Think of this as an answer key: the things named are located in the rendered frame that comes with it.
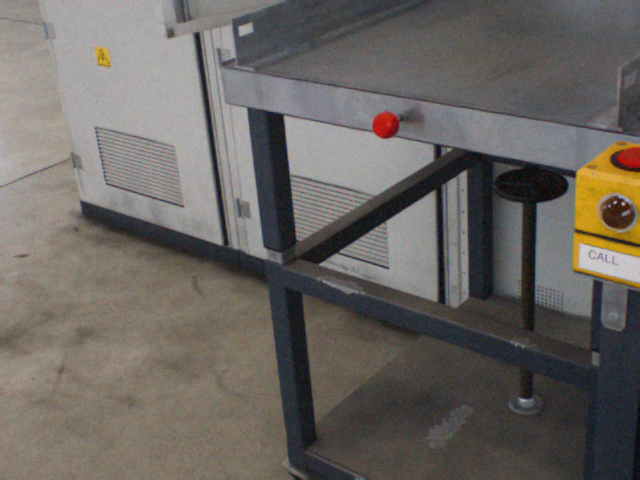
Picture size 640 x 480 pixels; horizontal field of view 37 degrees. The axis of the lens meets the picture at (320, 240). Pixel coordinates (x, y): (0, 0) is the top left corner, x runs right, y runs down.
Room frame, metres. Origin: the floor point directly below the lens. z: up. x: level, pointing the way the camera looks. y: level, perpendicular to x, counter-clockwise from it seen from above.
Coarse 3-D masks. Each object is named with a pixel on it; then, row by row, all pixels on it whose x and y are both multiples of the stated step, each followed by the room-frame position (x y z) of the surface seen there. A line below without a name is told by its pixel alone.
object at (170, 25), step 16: (160, 0) 1.54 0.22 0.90; (176, 0) 1.58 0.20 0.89; (192, 0) 1.59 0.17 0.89; (208, 0) 1.61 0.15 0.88; (224, 0) 1.62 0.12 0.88; (240, 0) 1.64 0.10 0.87; (256, 0) 1.65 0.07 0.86; (272, 0) 1.67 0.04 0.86; (160, 16) 1.55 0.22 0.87; (176, 16) 1.58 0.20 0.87; (192, 16) 1.59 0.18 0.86; (208, 16) 1.61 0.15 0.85; (224, 16) 1.59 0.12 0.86; (160, 32) 1.56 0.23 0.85; (176, 32) 1.54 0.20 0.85; (192, 32) 1.56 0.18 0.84
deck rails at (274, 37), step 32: (288, 0) 1.39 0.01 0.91; (320, 0) 1.45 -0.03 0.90; (352, 0) 1.50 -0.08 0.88; (384, 0) 1.57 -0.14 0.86; (416, 0) 1.61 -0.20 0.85; (256, 32) 1.34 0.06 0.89; (288, 32) 1.39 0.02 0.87; (320, 32) 1.44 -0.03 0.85; (256, 64) 1.30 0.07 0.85; (608, 128) 0.94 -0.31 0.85
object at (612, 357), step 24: (624, 288) 0.71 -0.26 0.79; (624, 312) 0.71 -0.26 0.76; (624, 336) 0.71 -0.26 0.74; (600, 360) 0.73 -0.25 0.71; (624, 360) 0.71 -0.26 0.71; (600, 384) 0.73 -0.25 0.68; (624, 384) 0.71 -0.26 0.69; (600, 408) 0.73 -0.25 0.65; (624, 408) 0.71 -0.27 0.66; (600, 432) 0.72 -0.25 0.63; (624, 432) 0.71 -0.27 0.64; (600, 456) 0.72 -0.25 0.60; (624, 456) 0.71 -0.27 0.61
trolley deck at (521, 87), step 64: (448, 0) 1.60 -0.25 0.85; (512, 0) 1.56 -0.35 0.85; (576, 0) 1.52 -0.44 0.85; (320, 64) 1.29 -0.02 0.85; (384, 64) 1.26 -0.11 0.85; (448, 64) 1.23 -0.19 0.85; (512, 64) 1.21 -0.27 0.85; (576, 64) 1.18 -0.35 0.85; (448, 128) 1.08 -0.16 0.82; (512, 128) 1.02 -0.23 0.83; (576, 128) 0.97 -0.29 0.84
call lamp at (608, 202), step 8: (616, 192) 0.70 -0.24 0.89; (608, 200) 0.70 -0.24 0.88; (616, 200) 0.69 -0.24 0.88; (624, 200) 0.69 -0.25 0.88; (632, 200) 0.69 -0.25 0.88; (600, 208) 0.70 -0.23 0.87; (608, 208) 0.69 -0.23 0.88; (616, 208) 0.69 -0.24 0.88; (624, 208) 0.69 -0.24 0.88; (632, 208) 0.69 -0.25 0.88; (600, 216) 0.70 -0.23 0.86; (608, 216) 0.69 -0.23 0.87; (616, 216) 0.69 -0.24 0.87; (624, 216) 0.68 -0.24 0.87; (632, 216) 0.69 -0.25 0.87; (608, 224) 0.69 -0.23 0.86; (616, 224) 0.69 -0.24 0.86; (624, 224) 0.68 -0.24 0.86; (632, 224) 0.69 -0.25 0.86
